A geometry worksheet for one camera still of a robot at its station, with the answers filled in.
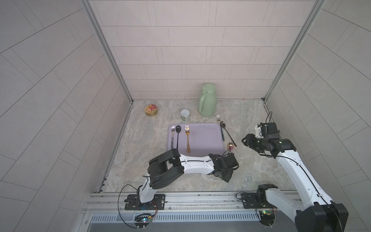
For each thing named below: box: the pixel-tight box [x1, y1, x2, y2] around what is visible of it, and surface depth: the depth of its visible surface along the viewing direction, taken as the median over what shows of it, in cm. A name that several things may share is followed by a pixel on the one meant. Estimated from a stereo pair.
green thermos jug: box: [198, 83, 217, 118], surface depth 95 cm
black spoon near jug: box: [219, 120, 238, 147], surface depth 103 cm
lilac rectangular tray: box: [166, 123, 225, 157], surface depth 97 cm
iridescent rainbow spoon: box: [227, 142, 234, 153], surface depth 91 cm
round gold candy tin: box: [144, 103, 158, 117], surface depth 107 cm
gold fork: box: [185, 124, 191, 154], surface depth 98 cm
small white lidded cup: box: [180, 108, 190, 121], surface depth 103 cm
